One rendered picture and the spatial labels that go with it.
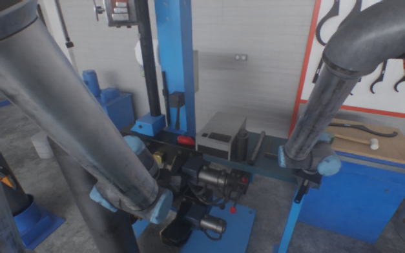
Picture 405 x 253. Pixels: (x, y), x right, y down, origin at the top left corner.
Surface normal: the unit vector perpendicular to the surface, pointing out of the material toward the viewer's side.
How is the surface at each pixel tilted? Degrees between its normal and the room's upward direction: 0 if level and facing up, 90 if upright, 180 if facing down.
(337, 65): 109
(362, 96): 90
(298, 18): 90
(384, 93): 90
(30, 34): 87
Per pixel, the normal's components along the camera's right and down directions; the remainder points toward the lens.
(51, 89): 0.75, 0.41
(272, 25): -0.40, 0.45
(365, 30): -0.77, 0.04
